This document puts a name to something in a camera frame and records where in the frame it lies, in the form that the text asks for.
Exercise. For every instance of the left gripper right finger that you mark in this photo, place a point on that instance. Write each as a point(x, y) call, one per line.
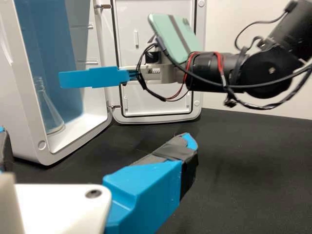
point(146, 190)

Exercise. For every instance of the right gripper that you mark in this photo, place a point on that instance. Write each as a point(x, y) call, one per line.
point(168, 74)

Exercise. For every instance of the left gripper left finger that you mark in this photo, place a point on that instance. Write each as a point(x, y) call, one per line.
point(5, 151)

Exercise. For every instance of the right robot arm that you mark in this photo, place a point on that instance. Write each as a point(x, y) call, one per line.
point(263, 70)

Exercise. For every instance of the clear flask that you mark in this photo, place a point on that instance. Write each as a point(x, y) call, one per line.
point(52, 117)

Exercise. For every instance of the white incubator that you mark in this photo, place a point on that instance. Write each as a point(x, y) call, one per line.
point(22, 92)

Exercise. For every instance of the incubator door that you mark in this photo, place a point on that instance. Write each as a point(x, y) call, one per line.
point(168, 29)

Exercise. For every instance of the right wrist camera phone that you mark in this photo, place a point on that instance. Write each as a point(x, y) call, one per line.
point(175, 36)

